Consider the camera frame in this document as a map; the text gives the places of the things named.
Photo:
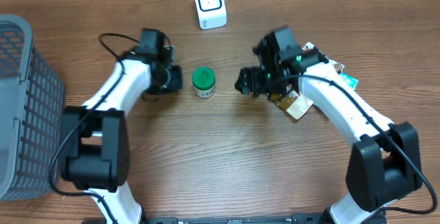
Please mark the white barcode scanner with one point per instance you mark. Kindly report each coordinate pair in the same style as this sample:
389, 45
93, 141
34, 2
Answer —
211, 13

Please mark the brown beige snack pouch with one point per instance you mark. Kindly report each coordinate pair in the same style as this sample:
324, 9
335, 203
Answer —
292, 102

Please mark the green lid jar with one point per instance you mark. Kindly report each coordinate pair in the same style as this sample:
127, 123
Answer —
204, 82

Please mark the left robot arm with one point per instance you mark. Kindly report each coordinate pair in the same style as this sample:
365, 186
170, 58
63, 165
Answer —
94, 151

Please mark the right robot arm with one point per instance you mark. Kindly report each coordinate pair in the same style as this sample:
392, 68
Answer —
384, 164

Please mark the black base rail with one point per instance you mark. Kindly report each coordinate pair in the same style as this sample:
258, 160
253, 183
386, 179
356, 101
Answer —
233, 220

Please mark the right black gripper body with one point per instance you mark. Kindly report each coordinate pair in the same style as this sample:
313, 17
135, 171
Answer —
260, 80

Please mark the small teal white packet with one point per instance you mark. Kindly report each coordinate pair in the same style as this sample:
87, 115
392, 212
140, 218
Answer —
349, 80

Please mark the grey plastic mesh basket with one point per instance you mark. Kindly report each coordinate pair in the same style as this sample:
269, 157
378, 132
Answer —
32, 100

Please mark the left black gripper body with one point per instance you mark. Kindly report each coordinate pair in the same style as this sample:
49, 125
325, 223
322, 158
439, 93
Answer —
170, 79

